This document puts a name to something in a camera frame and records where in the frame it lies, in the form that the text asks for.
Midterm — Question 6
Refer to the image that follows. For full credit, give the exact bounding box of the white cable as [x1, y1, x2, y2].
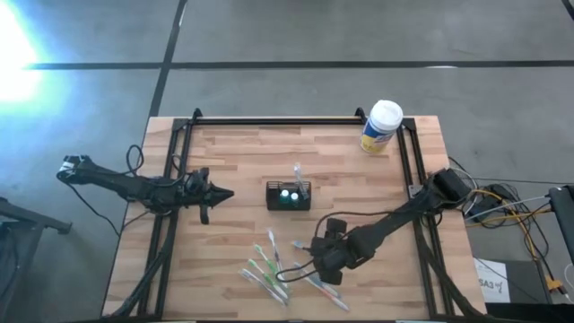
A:
[465, 196, 551, 222]

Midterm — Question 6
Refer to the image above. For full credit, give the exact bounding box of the wrapped grey blue toothbrush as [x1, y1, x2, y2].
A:
[239, 267, 288, 307]

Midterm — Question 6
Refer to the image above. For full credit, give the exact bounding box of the black aluminium table frame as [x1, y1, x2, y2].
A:
[103, 107, 488, 320]

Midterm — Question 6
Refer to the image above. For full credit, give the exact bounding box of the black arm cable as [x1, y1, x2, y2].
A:
[125, 144, 145, 177]
[274, 258, 325, 284]

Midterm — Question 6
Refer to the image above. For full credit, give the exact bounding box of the black floor stand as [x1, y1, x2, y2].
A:
[0, 196, 73, 323]

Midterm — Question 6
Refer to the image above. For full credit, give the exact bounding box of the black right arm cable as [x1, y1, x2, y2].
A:
[274, 258, 325, 284]

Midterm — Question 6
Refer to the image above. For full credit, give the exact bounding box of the black wire caddy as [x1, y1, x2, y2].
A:
[265, 180, 313, 212]

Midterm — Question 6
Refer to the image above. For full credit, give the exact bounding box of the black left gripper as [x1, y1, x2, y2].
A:
[181, 167, 235, 225]

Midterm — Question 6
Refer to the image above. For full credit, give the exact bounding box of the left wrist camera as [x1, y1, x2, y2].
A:
[183, 171, 202, 194]

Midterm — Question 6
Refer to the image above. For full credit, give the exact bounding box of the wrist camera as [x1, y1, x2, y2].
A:
[183, 171, 202, 194]
[325, 217, 349, 239]

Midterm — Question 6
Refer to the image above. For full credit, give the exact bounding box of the green toothbrush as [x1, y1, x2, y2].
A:
[248, 258, 289, 300]
[253, 244, 283, 282]

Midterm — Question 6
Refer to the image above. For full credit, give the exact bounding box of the yellow cable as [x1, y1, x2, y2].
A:
[465, 188, 561, 288]

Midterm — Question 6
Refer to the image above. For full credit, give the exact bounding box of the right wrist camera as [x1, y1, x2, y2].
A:
[325, 217, 349, 239]

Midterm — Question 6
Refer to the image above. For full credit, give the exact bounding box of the black equipment stand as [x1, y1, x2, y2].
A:
[547, 185, 574, 266]

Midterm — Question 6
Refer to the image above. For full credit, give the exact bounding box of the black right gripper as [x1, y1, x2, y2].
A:
[309, 235, 358, 286]

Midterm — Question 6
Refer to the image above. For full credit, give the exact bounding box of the black power supply box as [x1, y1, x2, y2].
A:
[470, 183, 517, 221]

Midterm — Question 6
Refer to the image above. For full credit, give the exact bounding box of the blue orange toothbrush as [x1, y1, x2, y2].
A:
[304, 275, 351, 312]

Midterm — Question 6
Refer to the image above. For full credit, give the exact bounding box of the Lysol wipes canister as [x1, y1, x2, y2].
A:
[359, 99, 404, 155]

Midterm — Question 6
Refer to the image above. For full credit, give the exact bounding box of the white paper sheet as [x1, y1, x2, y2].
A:
[474, 258, 511, 304]

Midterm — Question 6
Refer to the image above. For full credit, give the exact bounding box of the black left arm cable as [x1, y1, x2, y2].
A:
[125, 144, 145, 177]

